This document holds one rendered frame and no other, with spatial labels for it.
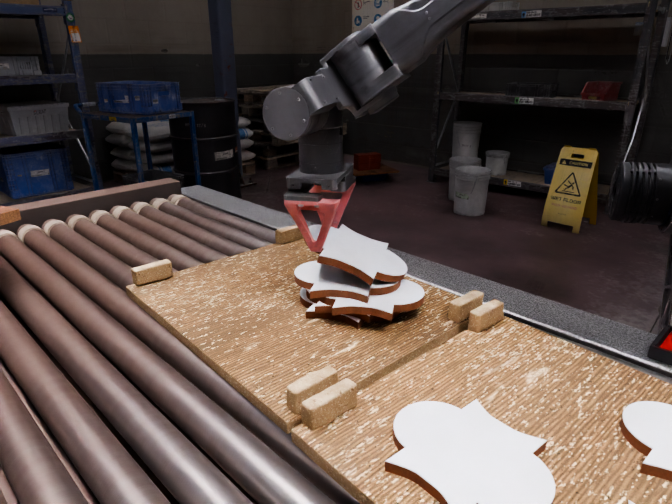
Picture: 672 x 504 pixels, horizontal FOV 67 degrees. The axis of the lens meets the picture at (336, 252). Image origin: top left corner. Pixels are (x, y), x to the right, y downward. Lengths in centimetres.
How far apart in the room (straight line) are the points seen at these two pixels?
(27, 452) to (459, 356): 45
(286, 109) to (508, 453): 40
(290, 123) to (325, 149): 8
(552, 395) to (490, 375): 6
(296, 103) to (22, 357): 46
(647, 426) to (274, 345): 39
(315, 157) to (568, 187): 364
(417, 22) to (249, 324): 41
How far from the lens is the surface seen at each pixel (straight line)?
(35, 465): 56
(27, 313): 87
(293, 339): 64
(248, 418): 57
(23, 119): 486
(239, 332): 66
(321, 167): 64
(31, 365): 72
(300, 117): 56
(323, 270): 70
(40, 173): 495
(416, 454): 47
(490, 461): 48
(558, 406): 57
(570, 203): 418
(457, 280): 86
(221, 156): 453
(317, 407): 49
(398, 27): 60
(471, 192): 428
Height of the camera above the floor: 127
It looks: 22 degrees down
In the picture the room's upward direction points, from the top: straight up
